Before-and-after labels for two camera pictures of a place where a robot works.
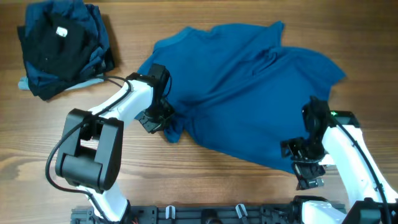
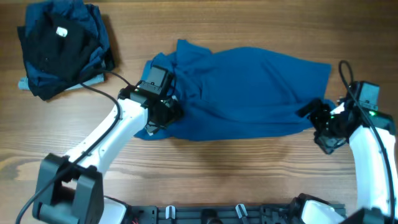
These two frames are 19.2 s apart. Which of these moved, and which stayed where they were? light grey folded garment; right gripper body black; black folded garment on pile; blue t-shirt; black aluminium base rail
Moved: right gripper body black; blue t-shirt
Stayed: black folded garment on pile; black aluminium base rail; light grey folded garment
